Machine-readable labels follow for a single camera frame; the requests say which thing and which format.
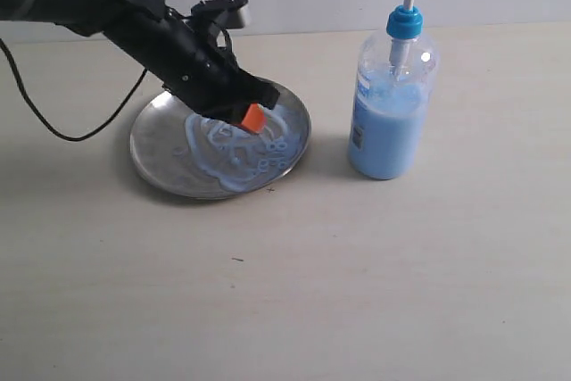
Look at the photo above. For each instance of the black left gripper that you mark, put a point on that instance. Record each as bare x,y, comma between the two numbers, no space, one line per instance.
197,72

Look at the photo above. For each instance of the blue pump soap bottle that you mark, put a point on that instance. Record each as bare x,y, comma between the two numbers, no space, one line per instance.
395,77

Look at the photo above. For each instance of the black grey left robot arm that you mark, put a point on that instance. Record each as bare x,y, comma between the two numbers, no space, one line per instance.
108,17

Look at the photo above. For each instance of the pale blue soap swirls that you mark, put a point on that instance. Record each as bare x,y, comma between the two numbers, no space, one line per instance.
240,160

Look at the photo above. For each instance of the round stainless steel plate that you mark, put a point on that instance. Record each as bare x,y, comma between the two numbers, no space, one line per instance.
161,155

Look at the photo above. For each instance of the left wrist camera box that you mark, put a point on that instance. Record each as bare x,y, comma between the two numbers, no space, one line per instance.
230,14

